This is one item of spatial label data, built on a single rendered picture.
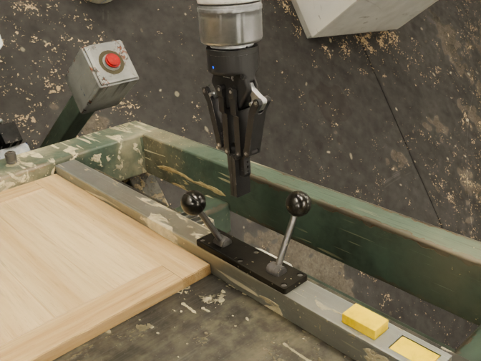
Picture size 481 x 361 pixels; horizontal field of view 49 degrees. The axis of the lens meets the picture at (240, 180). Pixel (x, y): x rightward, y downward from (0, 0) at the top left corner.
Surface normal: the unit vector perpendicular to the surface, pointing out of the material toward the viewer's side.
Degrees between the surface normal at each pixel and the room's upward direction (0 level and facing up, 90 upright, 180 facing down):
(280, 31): 0
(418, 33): 0
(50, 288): 55
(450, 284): 90
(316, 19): 90
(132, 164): 35
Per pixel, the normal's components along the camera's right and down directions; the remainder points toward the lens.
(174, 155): -0.73, 0.32
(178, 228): -0.05, -0.91
